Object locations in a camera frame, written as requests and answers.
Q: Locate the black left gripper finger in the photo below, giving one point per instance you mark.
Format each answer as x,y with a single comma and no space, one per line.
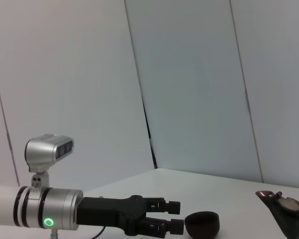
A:
173,207
175,227

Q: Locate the dark small teacup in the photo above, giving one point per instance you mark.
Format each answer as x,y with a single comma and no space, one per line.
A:
201,225

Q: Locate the black round teapot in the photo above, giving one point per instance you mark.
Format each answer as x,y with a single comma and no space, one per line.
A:
286,219

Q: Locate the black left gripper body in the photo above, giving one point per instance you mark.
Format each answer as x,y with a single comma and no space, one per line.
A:
107,211

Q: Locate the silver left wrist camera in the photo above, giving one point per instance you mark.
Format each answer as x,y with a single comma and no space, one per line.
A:
42,152

